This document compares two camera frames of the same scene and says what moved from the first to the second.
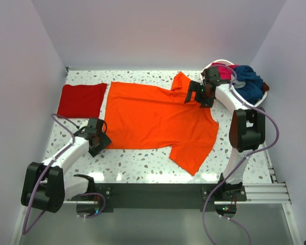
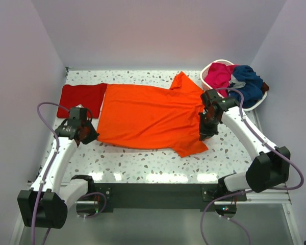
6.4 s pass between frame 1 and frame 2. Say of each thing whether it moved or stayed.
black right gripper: moved
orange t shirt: moved
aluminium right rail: stayed
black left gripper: moved
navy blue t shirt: stayed
